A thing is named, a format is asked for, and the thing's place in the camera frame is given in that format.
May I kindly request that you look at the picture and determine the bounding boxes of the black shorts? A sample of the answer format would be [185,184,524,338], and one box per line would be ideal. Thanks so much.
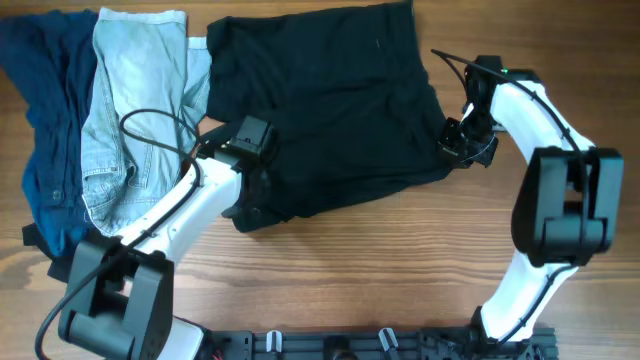
[206,2,451,233]

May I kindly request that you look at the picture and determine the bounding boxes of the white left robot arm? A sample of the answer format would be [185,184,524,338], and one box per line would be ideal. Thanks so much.
[53,116,276,359]

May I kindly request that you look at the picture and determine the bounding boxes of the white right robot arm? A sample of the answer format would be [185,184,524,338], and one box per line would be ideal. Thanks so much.
[439,55,624,351]

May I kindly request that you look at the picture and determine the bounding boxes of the light blue denim shorts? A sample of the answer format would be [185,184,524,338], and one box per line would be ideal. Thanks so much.
[81,8,211,236]

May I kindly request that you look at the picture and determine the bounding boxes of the black garment under pile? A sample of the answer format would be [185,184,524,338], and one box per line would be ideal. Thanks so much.
[22,223,73,283]

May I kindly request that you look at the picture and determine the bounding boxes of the navy blue garment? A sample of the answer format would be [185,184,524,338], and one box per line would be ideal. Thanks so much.
[1,10,98,257]

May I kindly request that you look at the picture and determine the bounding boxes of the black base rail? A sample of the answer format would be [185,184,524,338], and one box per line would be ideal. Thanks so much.
[198,326,559,360]

